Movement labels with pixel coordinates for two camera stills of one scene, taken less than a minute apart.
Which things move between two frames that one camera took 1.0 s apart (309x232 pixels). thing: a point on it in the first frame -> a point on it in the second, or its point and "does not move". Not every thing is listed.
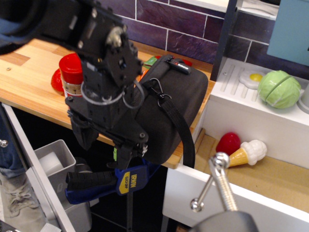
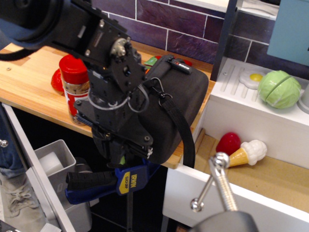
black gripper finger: (86, 137) -> (105, 146)
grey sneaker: (20, 206) does not move
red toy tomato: (56, 81) does not move
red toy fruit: (227, 142) does not move
